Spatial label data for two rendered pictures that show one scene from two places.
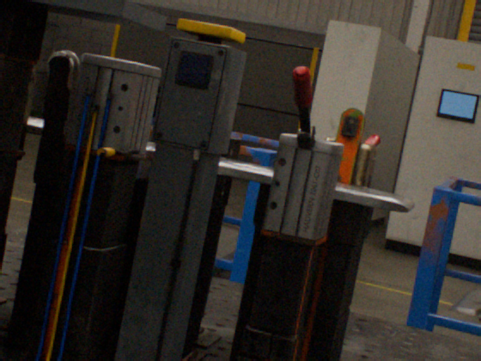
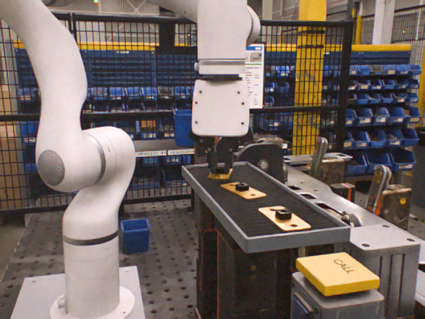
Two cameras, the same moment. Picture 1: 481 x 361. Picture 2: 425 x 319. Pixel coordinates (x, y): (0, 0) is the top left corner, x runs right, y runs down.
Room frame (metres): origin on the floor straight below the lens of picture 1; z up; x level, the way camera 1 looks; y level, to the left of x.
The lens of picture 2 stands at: (0.72, -0.25, 1.36)
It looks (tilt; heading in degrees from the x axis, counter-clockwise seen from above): 13 degrees down; 59
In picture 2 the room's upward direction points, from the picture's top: straight up
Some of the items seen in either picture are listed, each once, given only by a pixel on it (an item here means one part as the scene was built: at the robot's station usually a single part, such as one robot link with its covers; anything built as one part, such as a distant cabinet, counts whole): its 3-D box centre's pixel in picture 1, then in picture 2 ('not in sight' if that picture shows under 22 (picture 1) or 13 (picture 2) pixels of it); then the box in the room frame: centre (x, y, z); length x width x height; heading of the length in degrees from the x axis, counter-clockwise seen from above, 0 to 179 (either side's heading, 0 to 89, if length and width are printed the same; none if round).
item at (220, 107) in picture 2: not in sight; (221, 104); (1.14, 0.40, 1.29); 0.10 x 0.07 x 0.11; 140
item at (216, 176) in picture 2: not in sight; (220, 171); (1.14, 0.40, 1.17); 0.08 x 0.04 x 0.01; 50
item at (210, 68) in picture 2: not in sight; (220, 68); (1.13, 0.40, 1.35); 0.09 x 0.08 x 0.03; 140
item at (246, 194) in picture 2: not in sight; (242, 188); (1.11, 0.28, 1.17); 0.08 x 0.04 x 0.01; 89
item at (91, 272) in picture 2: not in sight; (92, 272); (0.96, 0.67, 0.89); 0.19 x 0.19 x 0.18
